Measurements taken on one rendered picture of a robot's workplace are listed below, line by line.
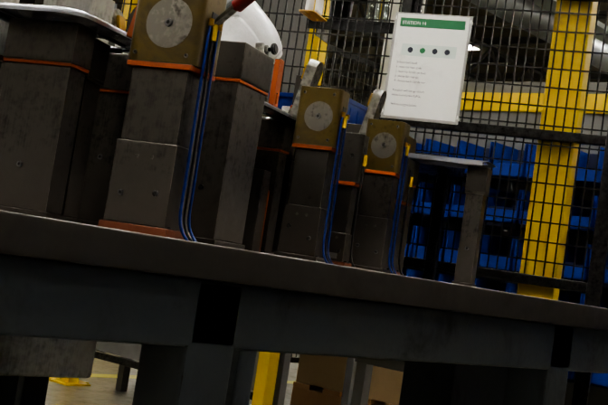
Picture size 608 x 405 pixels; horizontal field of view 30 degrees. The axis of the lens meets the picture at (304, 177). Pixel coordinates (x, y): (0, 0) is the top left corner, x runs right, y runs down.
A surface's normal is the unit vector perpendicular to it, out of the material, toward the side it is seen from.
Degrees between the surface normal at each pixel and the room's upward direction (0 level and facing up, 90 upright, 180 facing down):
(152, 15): 90
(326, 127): 90
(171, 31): 90
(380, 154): 90
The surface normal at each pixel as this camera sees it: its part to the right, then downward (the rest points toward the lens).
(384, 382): -0.60, -0.15
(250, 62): 0.92, 0.11
